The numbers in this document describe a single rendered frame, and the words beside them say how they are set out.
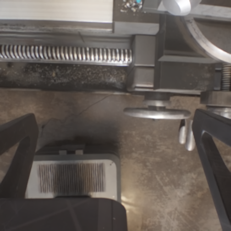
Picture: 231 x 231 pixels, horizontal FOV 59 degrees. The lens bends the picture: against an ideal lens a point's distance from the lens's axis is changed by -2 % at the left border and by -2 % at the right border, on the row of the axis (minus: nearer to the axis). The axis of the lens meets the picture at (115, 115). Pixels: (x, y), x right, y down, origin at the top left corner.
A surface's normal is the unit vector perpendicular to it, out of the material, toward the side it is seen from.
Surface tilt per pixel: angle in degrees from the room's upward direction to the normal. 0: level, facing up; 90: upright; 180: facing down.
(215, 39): 0
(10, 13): 36
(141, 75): 0
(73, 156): 45
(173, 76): 0
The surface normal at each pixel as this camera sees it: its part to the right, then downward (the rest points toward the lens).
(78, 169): 0.02, 0.08
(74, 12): -0.01, 0.65
